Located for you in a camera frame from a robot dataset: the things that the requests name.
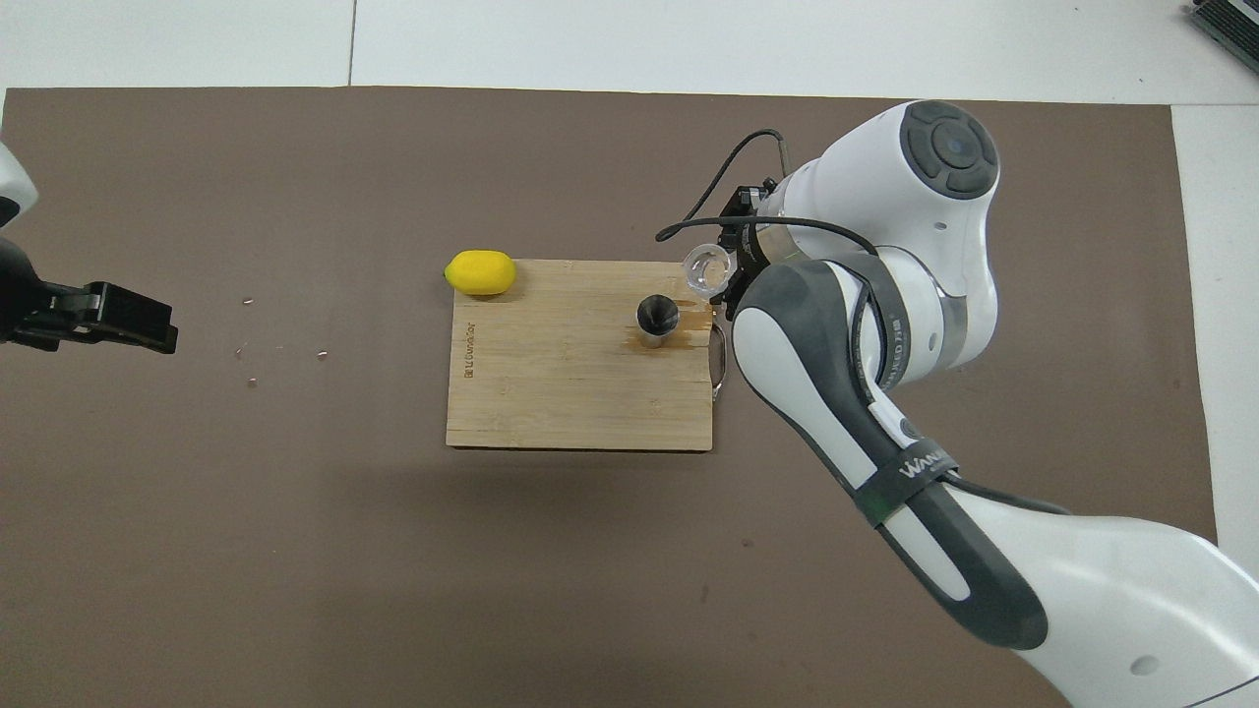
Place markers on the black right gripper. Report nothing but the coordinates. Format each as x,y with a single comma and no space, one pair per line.
752,206

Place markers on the clear glass cup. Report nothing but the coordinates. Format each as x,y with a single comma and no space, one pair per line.
707,270

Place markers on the steel jigger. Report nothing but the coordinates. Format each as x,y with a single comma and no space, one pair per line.
657,320

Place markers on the brown table mat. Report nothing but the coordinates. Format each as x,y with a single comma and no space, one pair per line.
393,590

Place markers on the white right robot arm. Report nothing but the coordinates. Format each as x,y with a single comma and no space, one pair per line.
934,295

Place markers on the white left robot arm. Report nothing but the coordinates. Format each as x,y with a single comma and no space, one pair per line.
12,197

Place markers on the yellow lemon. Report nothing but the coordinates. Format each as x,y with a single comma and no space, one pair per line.
480,272

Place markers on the wooden cutting board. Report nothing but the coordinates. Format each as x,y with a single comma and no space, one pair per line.
551,374

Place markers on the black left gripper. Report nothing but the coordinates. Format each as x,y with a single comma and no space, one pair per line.
49,315

